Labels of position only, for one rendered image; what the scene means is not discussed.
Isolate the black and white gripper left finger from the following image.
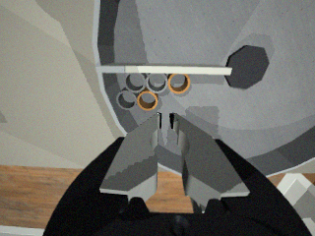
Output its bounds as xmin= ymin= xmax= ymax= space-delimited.
xmin=42 ymin=112 xmax=161 ymax=236

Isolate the grey metal bushing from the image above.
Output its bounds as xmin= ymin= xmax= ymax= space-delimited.
xmin=146 ymin=73 xmax=168 ymax=93
xmin=116 ymin=88 xmax=139 ymax=110
xmin=124 ymin=73 xmax=147 ymax=93

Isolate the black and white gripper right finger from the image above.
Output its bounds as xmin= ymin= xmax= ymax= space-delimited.
xmin=169 ymin=113 xmax=312 ymax=236

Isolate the bronze bushing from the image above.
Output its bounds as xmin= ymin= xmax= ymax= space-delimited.
xmin=137 ymin=88 xmax=158 ymax=111
xmin=167 ymin=74 xmax=190 ymax=93

